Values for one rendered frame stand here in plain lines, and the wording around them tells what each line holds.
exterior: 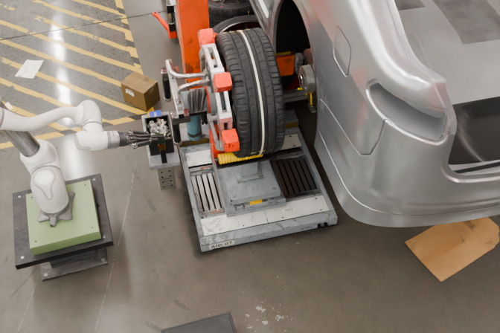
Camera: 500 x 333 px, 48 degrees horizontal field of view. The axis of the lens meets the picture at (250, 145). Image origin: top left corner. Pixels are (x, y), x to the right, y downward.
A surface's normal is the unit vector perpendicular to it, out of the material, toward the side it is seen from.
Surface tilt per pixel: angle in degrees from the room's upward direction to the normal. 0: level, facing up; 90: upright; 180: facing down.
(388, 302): 0
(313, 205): 0
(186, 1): 90
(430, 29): 2
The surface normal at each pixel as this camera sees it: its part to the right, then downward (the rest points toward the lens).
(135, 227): 0.00, -0.69
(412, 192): -0.15, 0.78
